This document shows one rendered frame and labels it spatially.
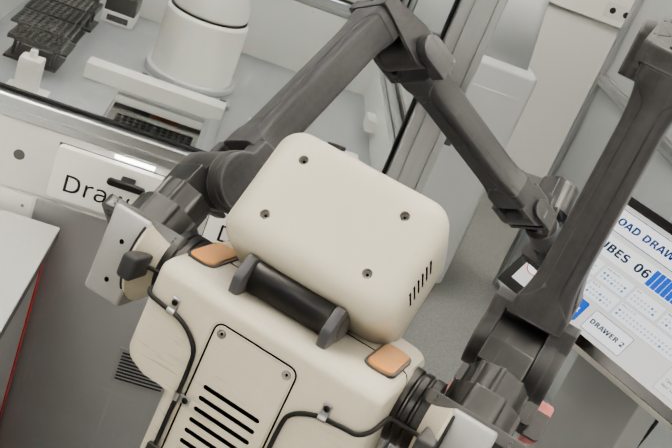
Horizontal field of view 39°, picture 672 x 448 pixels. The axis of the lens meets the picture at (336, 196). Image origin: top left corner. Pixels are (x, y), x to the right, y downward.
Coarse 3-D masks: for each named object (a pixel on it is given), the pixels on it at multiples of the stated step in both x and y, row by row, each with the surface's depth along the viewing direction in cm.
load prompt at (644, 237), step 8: (624, 216) 191; (632, 216) 191; (616, 224) 191; (624, 224) 190; (632, 224) 190; (640, 224) 189; (616, 232) 190; (624, 232) 189; (632, 232) 189; (640, 232) 188; (648, 232) 187; (656, 232) 187; (632, 240) 188; (640, 240) 187; (648, 240) 186; (656, 240) 186; (664, 240) 185; (640, 248) 186; (648, 248) 186; (656, 248) 185; (664, 248) 184; (656, 256) 184; (664, 256) 183; (664, 264) 183
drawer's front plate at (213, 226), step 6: (210, 216) 189; (210, 222) 190; (216, 222) 190; (222, 222) 190; (210, 228) 190; (216, 228) 190; (204, 234) 191; (210, 234) 191; (216, 234) 191; (222, 234) 191; (210, 240) 191; (216, 240) 191
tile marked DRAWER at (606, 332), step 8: (600, 312) 182; (592, 320) 181; (600, 320) 181; (608, 320) 180; (584, 328) 181; (592, 328) 180; (600, 328) 180; (608, 328) 179; (616, 328) 179; (592, 336) 180; (600, 336) 179; (608, 336) 178; (616, 336) 178; (624, 336) 177; (608, 344) 178; (616, 344) 177; (624, 344) 177; (616, 352) 176
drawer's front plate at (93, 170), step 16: (64, 144) 184; (64, 160) 184; (80, 160) 184; (96, 160) 184; (112, 160) 185; (64, 176) 185; (80, 176) 185; (96, 176) 185; (112, 176) 185; (128, 176) 185; (144, 176) 185; (160, 176) 187; (48, 192) 187; (64, 192) 187; (80, 192) 187; (96, 192) 187; (112, 192) 187; (128, 192) 187; (96, 208) 188
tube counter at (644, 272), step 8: (640, 264) 184; (648, 264) 184; (632, 272) 184; (640, 272) 183; (648, 272) 183; (656, 272) 182; (640, 280) 182; (648, 280) 182; (656, 280) 181; (664, 280) 181; (648, 288) 181; (656, 288) 180; (664, 288) 180; (664, 296) 179
